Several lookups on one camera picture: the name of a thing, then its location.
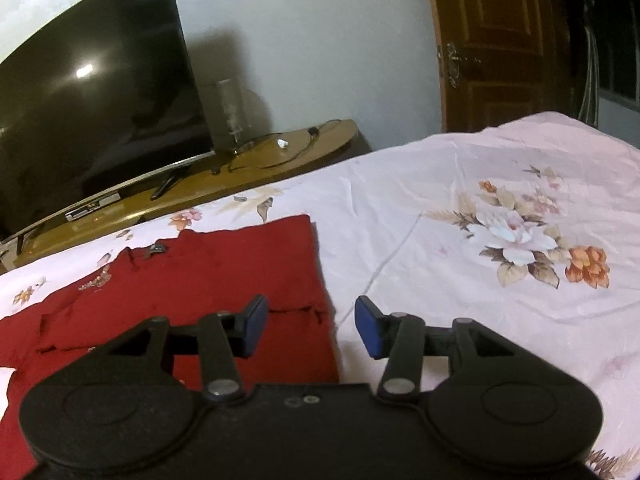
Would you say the red garment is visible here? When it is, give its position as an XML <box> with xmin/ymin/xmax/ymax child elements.
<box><xmin>1</xmin><ymin>214</ymin><xmax>338</xmax><ymax>479</ymax></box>

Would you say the floral white bed sheet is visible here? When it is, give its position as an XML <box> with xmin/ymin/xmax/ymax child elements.
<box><xmin>1</xmin><ymin>113</ymin><xmax>639</xmax><ymax>479</ymax></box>

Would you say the black set-top box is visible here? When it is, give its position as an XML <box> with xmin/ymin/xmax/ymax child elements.
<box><xmin>65</xmin><ymin>192</ymin><xmax>120</xmax><ymax>222</ymax></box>

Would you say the wooden tv stand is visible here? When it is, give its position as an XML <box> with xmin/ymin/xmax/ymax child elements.
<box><xmin>1</xmin><ymin>119</ymin><xmax>359</xmax><ymax>273</ymax></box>

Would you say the clear glass on stand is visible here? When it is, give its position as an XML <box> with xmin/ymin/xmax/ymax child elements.
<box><xmin>215</xmin><ymin>78</ymin><xmax>250</xmax><ymax>153</ymax></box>

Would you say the black flat screen television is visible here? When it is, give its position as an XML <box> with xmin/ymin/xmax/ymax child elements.
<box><xmin>1</xmin><ymin>0</ymin><xmax>214</xmax><ymax>240</ymax></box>

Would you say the brown wooden door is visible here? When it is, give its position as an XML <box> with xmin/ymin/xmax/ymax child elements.
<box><xmin>431</xmin><ymin>0</ymin><xmax>570</xmax><ymax>132</ymax></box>

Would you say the black cable on stand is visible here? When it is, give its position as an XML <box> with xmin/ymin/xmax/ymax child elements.
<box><xmin>209</xmin><ymin>123</ymin><xmax>346</xmax><ymax>177</ymax></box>

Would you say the metal door handle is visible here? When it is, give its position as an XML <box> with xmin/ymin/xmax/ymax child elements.
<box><xmin>437</xmin><ymin>42</ymin><xmax>482</xmax><ymax>89</ymax></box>

